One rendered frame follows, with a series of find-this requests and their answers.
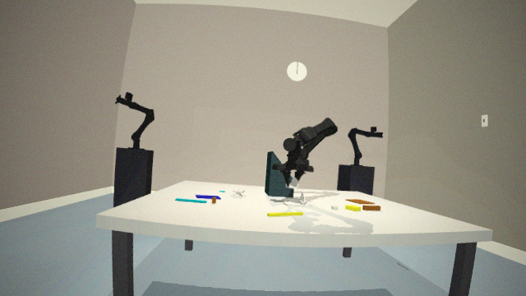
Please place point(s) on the brown flat rectangular plate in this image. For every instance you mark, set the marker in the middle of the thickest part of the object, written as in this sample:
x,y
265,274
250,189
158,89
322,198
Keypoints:
x,y
359,201

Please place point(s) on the brown flat bar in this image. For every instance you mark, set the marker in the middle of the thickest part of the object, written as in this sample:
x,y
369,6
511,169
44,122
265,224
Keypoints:
x,y
375,208

